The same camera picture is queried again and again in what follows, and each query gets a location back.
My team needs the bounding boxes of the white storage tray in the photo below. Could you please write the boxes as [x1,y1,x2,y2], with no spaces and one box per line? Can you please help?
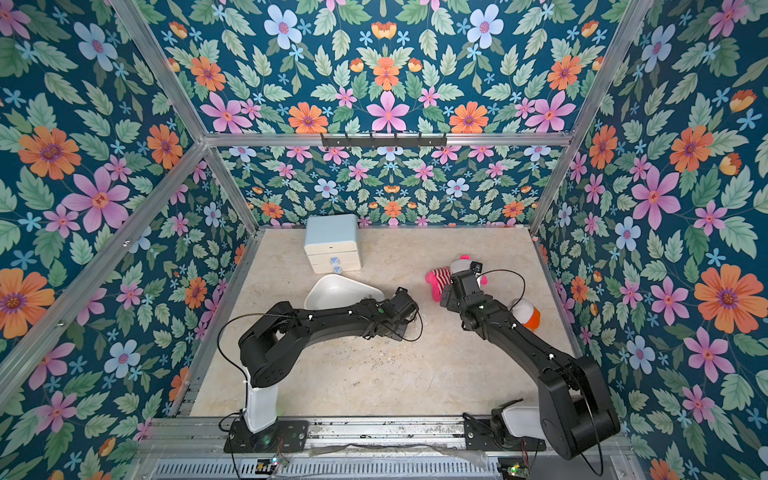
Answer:
[304,274,385,310]

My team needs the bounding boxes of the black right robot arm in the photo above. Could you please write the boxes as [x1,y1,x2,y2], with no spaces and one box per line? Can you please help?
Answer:
[441,270,620,460]

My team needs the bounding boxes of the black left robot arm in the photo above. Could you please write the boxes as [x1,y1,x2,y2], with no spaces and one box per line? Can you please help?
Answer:
[238,288,419,434]

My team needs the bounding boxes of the pale blue drawer box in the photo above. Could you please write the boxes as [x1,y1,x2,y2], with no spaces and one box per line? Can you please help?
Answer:
[304,214,362,274]

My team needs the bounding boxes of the pink white striped plush toy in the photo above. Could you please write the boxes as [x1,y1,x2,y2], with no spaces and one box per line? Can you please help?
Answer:
[425,255,474,303]

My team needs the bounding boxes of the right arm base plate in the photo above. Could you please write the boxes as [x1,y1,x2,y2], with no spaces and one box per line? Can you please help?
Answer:
[461,399,546,453]

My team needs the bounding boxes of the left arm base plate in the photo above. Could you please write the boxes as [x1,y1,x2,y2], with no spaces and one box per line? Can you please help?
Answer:
[223,414,309,454]

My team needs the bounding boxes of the black hook rail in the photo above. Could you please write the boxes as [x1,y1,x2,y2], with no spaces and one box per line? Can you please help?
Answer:
[320,133,448,149]

